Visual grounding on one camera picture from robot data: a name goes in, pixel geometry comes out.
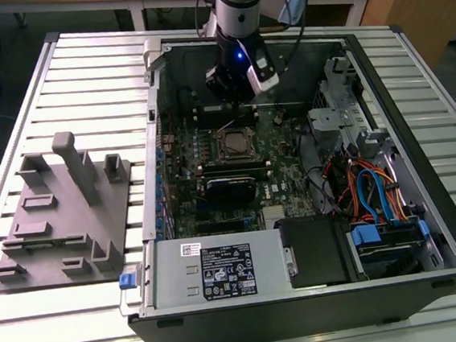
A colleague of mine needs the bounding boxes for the silver green CPU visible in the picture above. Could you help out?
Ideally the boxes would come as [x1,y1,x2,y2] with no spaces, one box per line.
[224,132,250,155]

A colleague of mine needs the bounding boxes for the metal socket cover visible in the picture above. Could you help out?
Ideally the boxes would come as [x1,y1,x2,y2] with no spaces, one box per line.
[215,126,259,164]

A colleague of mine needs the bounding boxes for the grey case latch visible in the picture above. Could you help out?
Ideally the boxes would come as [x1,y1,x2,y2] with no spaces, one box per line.
[140,37,168,83]

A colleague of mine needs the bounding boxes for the green motherboard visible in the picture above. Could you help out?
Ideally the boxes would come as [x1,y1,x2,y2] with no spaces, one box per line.
[156,97,327,241]

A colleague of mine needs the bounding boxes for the metal drive cage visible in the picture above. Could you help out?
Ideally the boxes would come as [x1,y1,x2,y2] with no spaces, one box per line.
[301,52,400,168]

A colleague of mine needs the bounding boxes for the black graphics card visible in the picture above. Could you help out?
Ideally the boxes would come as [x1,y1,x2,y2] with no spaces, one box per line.
[203,173,261,209]

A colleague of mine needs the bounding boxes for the silver finned heatsink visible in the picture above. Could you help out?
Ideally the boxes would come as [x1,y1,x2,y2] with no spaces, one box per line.
[261,204,289,222]

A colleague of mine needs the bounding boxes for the white framed desk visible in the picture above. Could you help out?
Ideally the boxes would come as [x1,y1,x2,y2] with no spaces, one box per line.
[0,0,146,47]

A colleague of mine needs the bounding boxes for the black drive bay box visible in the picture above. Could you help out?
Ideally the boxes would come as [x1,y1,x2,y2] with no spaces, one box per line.
[275,212,361,292]

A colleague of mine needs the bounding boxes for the silver power supply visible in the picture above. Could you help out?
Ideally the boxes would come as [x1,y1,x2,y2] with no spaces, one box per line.
[136,229,292,311]

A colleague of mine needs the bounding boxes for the wooden cabinet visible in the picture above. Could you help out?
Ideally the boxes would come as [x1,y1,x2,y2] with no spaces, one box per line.
[360,0,456,76]

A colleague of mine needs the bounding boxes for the hard disk in blue carrier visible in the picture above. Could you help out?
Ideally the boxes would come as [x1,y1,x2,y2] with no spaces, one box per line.
[348,216,435,281]

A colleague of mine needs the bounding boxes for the grey parts rack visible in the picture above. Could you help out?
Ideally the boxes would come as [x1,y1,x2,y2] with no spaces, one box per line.
[0,125,143,291]

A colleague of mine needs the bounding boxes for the blue case latch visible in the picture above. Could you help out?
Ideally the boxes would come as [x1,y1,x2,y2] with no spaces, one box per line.
[117,271,138,290]

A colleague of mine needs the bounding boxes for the black open PC case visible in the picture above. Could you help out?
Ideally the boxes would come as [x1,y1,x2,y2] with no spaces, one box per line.
[100,7,456,342]

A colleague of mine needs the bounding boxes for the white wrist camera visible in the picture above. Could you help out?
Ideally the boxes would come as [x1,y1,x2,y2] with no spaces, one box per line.
[242,39,281,96]

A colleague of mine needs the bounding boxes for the blue flat data cable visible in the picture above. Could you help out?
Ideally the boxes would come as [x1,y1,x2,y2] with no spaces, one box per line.
[355,166,398,230]

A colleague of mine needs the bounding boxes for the orange power wires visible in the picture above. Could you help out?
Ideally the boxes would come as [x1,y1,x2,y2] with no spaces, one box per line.
[343,152,419,227]

